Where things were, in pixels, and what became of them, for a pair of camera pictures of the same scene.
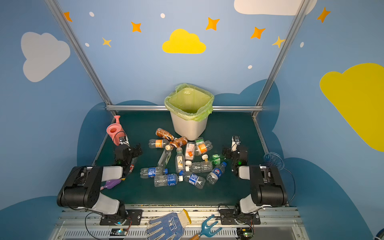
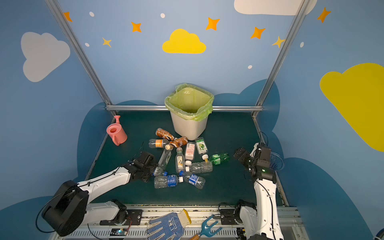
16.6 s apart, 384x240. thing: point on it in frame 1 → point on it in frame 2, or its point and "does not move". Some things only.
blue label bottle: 151,172 does not move
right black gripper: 228,153 → 244,157
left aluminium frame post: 79,52 does not move
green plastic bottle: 216,159 does not move
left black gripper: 133,151 → 149,167
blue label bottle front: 167,179 does not move
